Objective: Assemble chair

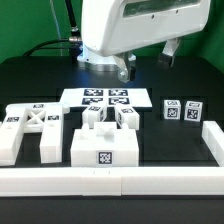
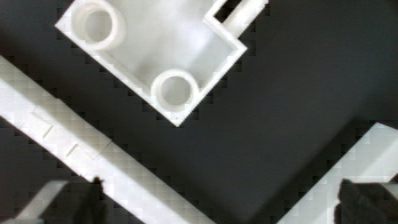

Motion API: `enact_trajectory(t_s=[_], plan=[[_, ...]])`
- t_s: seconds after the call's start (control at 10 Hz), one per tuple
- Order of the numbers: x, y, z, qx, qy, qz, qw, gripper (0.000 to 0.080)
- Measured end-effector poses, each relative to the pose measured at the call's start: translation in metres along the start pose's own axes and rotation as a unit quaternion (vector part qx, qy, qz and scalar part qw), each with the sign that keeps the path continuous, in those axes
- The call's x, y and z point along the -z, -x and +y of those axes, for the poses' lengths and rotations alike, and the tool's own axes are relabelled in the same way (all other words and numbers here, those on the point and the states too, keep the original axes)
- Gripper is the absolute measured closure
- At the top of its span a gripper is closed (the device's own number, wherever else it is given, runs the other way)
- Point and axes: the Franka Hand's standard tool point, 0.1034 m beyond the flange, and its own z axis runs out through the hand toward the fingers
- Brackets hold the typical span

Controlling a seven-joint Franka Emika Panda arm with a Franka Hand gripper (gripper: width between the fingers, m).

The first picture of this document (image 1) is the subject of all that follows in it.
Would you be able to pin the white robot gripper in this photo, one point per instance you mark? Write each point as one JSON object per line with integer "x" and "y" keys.
{"x": 111, "y": 27}

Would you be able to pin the white chair seat block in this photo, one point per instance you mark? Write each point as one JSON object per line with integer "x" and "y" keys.
{"x": 104, "y": 146}

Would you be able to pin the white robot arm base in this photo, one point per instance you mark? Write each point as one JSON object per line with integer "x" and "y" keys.
{"x": 90, "y": 60}

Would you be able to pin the white tagged cube left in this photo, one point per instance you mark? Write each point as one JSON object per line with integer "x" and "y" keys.
{"x": 172, "y": 109}

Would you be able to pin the white tagged cube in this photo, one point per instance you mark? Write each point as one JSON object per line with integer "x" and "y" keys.
{"x": 172, "y": 109}
{"x": 193, "y": 111}

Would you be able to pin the white tagged cube right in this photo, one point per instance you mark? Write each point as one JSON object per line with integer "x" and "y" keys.
{"x": 193, "y": 111}

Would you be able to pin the white tag sheet plate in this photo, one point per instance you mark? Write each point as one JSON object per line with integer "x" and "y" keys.
{"x": 82, "y": 97}

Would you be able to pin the white right rail barrier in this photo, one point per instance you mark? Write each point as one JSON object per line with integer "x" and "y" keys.
{"x": 213, "y": 136}

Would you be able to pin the white rail barrier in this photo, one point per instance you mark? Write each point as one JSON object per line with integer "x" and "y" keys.
{"x": 111, "y": 181}
{"x": 213, "y": 136}

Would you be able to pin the white front rail barrier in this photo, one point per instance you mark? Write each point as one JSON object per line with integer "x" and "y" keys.
{"x": 111, "y": 181}

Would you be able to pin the white chair back frame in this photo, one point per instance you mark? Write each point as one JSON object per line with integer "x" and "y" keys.
{"x": 22, "y": 118}

